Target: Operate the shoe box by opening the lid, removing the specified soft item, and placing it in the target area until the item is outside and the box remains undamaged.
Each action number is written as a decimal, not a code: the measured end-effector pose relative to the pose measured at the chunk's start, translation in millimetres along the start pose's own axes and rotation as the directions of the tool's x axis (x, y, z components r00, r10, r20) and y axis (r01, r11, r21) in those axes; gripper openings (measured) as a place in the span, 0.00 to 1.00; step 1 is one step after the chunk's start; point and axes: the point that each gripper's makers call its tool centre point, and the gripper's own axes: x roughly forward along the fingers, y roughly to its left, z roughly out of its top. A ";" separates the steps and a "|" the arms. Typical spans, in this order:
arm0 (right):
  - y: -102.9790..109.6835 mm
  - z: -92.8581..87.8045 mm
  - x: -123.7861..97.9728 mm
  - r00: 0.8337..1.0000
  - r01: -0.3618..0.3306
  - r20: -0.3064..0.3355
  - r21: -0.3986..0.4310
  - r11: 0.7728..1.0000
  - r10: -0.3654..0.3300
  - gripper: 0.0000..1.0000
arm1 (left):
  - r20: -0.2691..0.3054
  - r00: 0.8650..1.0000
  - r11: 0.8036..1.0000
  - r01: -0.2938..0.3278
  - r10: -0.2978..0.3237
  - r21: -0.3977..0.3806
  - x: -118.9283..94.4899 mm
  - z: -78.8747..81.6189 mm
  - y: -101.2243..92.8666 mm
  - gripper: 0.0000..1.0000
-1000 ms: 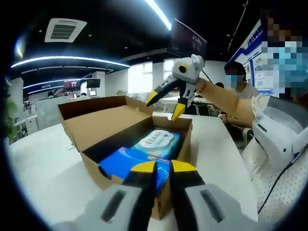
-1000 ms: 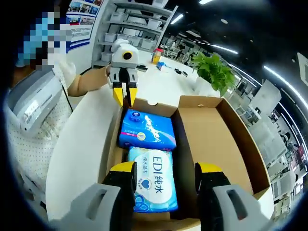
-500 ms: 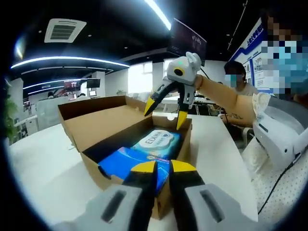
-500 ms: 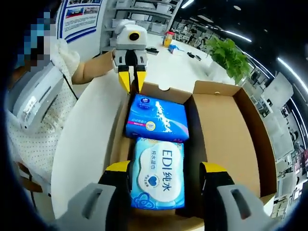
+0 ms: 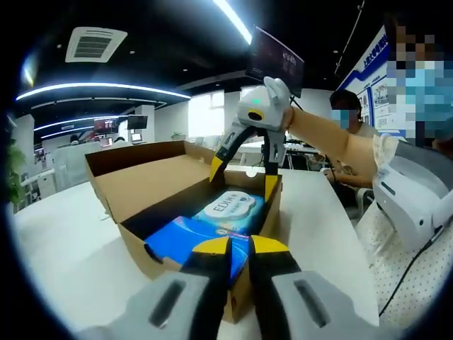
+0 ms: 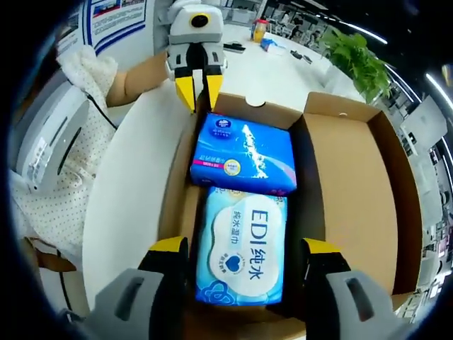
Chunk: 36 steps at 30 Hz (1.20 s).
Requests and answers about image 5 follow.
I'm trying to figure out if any red display screen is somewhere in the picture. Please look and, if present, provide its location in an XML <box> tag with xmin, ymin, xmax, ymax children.
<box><xmin>93</xmin><ymin>118</ymin><xmax>120</xmax><ymax>134</ymax></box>

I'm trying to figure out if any dark hanging display screen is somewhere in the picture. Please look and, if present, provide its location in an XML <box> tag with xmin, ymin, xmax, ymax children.
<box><xmin>245</xmin><ymin>24</ymin><xmax>306</xmax><ymax>98</ymax></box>

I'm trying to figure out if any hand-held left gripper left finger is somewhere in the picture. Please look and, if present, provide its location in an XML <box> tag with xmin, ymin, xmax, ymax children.
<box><xmin>81</xmin><ymin>236</ymin><xmax>234</xmax><ymax>340</ymax></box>

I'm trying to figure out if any brown cardboard shoe box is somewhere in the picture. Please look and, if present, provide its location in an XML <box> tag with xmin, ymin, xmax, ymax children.
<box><xmin>84</xmin><ymin>140</ymin><xmax>284</xmax><ymax>325</ymax></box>

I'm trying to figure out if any small black monitor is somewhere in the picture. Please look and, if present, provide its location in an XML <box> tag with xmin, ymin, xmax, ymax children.
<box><xmin>126</xmin><ymin>115</ymin><xmax>149</xmax><ymax>130</ymax></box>

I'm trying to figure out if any ceiling light strip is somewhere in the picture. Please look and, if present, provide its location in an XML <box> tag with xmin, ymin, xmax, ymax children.
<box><xmin>212</xmin><ymin>0</ymin><xmax>254</xmax><ymax>45</ymax></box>
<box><xmin>16</xmin><ymin>82</ymin><xmax>192</xmax><ymax>103</ymax></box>

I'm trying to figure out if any white chair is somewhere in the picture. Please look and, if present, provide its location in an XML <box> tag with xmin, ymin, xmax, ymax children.
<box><xmin>355</xmin><ymin>186</ymin><xmax>376</xmax><ymax>220</ymax></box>

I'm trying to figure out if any light blue soft wipes pack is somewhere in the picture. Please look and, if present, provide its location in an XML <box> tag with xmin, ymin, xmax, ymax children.
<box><xmin>192</xmin><ymin>190</ymin><xmax>267</xmax><ymax>237</ymax></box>

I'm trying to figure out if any white chest-worn device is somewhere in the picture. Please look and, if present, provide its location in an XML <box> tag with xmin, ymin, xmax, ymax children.
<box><xmin>373</xmin><ymin>154</ymin><xmax>453</xmax><ymax>254</ymax></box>

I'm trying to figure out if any ceiling air conditioner unit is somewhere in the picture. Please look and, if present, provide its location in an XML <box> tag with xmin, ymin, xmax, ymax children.
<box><xmin>65</xmin><ymin>26</ymin><xmax>128</xmax><ymax>64</ymax></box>

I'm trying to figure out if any blue soft tissue packet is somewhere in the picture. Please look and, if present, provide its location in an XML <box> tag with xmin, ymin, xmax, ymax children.
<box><xmin>144</xmin><ymin>215</ymin><xmax>251</xmax><ymax>287</ymax></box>

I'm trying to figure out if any person's white dotted clothing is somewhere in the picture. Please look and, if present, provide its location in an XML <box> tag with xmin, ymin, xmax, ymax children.
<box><xmin>353</xmin><ymin>134</ymin><xmax>453</xmax><ymax>330</ymax></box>

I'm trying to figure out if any black device cable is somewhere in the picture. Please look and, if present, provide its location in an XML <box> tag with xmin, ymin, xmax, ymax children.
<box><xmin>378</xmin><ymin>226</ymin><xmax>443</xmax><ymax>318</ymax></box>

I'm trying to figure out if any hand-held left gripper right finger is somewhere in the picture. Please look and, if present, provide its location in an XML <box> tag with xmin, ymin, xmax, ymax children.
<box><xmin>248</xmin><ymin>234</ymin><xmax>394</xmax><ymax>340</ymax></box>

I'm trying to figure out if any green potted plant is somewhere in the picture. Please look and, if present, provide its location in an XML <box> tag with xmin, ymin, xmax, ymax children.
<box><xmin>5</xmin><ymin>140</ymin><xmax>28</xmax><ymax>206</ymax></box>

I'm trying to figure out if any blue wall poster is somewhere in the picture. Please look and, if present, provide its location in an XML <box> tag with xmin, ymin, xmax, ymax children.
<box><xmin>336</xmin><ymin>24</ymin><xmax>408</xmax><ymax>137</ymax></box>

